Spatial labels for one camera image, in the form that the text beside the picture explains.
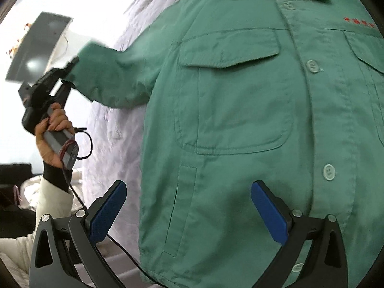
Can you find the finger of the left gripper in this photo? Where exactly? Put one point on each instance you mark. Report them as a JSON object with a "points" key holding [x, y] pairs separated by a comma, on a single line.
{"points": [[68, 68]]}

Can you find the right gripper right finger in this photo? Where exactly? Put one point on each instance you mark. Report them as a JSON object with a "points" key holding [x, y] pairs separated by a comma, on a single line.
{"points": [[325, 264]]}

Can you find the green work jacket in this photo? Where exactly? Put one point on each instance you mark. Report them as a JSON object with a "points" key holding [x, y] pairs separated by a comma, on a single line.
{"points": [[285, 91]]}

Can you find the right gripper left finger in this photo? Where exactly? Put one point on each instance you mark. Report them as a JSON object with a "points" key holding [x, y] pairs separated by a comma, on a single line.
{"points": [[51, 264]]}

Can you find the left forearm cream sleeve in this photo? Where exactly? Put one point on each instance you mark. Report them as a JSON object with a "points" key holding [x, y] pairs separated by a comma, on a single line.
{"points": [[55, 199]]}

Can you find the person's left hand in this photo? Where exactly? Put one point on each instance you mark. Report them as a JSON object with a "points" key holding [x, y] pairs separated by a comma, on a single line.
{"points": [[57, 121]]}

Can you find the dark wall monitor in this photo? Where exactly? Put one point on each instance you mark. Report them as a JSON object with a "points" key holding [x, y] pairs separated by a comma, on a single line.
{"points": [[36, 49]]}

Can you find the lavender quilted bedspread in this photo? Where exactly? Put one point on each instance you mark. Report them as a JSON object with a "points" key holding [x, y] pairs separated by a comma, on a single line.
{"points": [[118, 135]]}

